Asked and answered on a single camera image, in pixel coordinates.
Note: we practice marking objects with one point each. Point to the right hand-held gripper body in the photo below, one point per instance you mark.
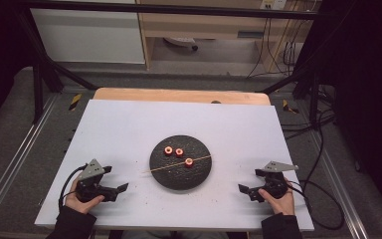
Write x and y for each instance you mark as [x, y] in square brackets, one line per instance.
[277, 184]

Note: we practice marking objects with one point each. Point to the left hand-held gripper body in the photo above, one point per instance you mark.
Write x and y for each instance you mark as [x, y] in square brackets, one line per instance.
[91, 171]

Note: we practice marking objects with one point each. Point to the thin bamboo skewer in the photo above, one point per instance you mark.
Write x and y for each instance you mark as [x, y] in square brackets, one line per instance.
[165, 167]

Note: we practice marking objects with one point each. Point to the black textured round plate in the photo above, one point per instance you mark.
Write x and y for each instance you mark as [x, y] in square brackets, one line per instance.
[179, 177]

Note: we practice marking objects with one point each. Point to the red cored hawthorn fruit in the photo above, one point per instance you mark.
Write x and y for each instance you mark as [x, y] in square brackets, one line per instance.
[168, 150]
[188, 162]
[179, 152]

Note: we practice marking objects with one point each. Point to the person's right hand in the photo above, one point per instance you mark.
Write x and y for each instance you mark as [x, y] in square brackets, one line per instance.
[283, 205]

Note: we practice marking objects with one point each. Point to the person's left hand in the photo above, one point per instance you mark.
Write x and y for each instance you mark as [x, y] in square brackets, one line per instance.
[79, 205]

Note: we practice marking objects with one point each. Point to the yellow black tape strip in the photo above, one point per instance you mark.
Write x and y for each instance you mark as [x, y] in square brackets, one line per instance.
[290, 107]
[75, 102]

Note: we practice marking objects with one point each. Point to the black metal stand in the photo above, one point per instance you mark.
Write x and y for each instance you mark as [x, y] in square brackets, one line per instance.
[314, 99]
[38, 93]

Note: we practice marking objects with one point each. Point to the wooden table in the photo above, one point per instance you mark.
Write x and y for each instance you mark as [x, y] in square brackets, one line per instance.
[179, 95]

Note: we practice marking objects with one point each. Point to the white cabinet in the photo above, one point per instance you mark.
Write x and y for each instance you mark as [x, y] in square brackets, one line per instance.
[86, 36]

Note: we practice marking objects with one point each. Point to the dark curtain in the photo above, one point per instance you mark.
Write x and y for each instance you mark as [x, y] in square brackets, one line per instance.
[368, 83]
[0, 59]

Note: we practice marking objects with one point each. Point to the office chair base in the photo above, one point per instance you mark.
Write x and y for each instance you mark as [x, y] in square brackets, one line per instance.
[180, 41]

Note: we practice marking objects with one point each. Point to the light wooden desk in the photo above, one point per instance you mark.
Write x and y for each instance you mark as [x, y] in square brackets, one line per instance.
[192, 25]

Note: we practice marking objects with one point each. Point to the aluminium floor rail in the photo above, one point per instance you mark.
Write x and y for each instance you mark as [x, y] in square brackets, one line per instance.
[20, 152]
[341, 186]

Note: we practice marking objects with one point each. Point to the wall power socket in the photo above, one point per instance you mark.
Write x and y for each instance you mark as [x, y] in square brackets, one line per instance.
[273, 4]

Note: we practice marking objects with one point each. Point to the black metal frame bar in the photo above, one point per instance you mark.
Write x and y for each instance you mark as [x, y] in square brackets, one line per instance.
[179, 9]

